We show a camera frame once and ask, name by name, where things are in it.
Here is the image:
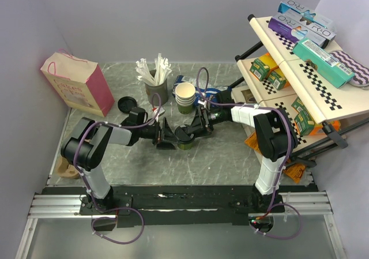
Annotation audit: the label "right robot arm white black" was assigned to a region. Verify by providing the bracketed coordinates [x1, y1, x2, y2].
[175, 91, 298, 212]

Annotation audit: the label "aluminium rail frame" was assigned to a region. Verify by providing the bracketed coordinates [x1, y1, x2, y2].
[16, 192, 347, 258]

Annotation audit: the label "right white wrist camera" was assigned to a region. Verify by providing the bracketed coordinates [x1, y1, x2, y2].
[197, 97, 211, 110]

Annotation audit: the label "purple wavy striped pouch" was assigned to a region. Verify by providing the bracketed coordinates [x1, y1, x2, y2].
[329, 50, 368, 90]

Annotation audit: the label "orange chips bag lower shelf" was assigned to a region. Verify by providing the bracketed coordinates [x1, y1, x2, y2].
[309, 120, 341, 136]

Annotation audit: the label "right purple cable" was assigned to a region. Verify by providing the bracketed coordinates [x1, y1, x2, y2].
[195, 66, 303, 239]

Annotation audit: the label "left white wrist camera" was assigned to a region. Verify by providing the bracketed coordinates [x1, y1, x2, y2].
[152, 107, 165, 122]

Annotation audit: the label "blue toothpaste box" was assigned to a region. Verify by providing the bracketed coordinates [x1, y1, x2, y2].
[278, 0, 334, 28]

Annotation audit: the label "stack of black lids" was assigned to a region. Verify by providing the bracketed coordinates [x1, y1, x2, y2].
[117, 96, 137, 114]

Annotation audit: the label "purple cable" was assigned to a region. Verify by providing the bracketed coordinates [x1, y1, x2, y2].
[73, 92, 163, 245]
[195, 66, 303, 239]

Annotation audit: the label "teal box with barcode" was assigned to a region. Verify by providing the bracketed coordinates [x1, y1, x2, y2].
[293, 39, 355, 89]

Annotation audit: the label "green yellow box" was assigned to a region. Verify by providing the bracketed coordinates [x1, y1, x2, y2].
[267, 68, 290, 91]
[250, 53, 278, 81]

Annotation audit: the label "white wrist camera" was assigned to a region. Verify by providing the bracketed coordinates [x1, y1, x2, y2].
[152, 107, 165, 122]
[197, 97, 211, 110]

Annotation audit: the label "green yellow box upper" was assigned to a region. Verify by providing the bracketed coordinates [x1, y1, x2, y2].
[250, 53, 278, 81]

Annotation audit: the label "beige tiered shelf rack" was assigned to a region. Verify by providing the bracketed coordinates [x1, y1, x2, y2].
[230, 13, 369, 162]

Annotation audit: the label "green box lower shelf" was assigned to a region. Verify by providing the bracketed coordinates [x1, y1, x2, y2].
[292, 97, 315, 136]

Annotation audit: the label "orange snack packet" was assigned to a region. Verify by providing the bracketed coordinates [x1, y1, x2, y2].
[244, 132, 306, 183]

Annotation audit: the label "black plastic cup lid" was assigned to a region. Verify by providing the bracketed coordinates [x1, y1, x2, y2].
[175, 125, 194, 144]

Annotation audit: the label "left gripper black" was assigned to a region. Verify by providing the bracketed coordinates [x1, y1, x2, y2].
[138, 117, 180, 149]

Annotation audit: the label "green paper cup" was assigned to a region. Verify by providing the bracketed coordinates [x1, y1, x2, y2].
[178, 140, 194, 151]

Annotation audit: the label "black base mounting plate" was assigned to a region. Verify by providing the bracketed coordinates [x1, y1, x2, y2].
[77, 185, 286, 228]

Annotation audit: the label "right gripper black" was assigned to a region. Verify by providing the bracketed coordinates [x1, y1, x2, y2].
[186, 106, 224, 139]

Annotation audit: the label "blue chips bag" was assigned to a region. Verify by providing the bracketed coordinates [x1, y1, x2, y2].
[172, 75, 231, 99]

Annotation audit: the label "stack of green paper cups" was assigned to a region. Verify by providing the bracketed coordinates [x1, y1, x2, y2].
[175, 82, 196, 115]

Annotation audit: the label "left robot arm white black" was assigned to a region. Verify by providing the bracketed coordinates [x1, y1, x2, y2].
[61, 107, 179, 214]

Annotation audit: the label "pink paper gift bag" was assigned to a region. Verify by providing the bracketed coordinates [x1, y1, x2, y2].
[40, 49, 114, 117]

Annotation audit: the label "purple toothpaste box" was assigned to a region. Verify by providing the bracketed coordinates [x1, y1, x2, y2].
[268, 13, 336, 48]

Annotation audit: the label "cardboard cup carrier tray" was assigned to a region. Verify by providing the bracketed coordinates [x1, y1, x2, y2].
[55, 157, 80, 179]

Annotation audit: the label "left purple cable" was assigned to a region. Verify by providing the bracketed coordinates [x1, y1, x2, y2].
[73, 92, 163, 245]

